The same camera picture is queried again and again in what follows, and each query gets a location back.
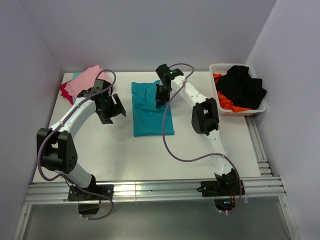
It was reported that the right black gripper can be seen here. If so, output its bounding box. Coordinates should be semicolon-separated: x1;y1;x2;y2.
155;84;173;109

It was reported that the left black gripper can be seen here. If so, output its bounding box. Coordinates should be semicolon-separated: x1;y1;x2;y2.
97;94;126;125

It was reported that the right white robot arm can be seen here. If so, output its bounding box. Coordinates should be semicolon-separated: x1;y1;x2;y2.
155;63;241;195

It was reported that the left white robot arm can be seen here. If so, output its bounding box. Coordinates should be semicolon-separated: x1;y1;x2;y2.
36;79;126;200

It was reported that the folded pink t shirt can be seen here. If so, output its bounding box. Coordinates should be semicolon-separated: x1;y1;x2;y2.
65;65;103;98

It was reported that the folded light teal t shirt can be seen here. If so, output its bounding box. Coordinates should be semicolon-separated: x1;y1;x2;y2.
71;72;82;104

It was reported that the folded red t shirt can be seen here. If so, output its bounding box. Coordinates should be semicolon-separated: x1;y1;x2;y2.
59;82;74;105

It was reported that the orange t shirt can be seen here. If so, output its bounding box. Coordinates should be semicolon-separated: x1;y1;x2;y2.
213;73;251;113

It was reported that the white plastic basket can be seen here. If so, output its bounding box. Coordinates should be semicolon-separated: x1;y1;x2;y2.
209;63;267;117

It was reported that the black t shirt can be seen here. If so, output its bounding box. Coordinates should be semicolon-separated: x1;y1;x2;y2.
215;65;267;110

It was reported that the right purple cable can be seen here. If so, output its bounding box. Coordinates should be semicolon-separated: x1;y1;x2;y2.
161;62;243;216

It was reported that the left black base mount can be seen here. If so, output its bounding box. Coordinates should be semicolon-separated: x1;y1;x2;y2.
67;184;114;216

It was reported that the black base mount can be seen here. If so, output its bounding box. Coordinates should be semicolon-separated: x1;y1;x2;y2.
67;184;114;216
196;169;246;213

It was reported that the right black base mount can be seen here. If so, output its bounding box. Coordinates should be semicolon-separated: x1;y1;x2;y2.
196;169;246;213

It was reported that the aluminium rail frame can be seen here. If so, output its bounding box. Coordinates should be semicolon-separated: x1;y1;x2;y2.
13;116;301;240

